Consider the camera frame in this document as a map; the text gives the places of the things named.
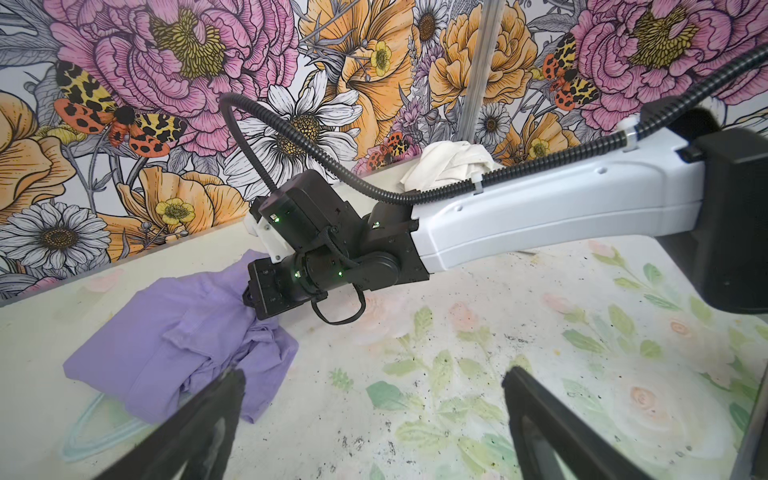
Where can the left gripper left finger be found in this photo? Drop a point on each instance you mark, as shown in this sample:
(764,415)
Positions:
(195,443)

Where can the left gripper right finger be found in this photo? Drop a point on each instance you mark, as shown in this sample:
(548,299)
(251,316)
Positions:
(546,433)

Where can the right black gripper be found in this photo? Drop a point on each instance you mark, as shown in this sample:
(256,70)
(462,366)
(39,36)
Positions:
(322,229)

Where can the purple cloth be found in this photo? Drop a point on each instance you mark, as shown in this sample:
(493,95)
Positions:
(176,336)

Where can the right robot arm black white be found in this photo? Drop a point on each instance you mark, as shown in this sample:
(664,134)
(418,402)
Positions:
(698,190)

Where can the white cloth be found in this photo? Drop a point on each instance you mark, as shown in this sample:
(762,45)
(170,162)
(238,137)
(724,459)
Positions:
(445,162)

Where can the right aluminium corner post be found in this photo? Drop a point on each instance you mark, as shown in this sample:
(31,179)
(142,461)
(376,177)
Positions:
(489,27)

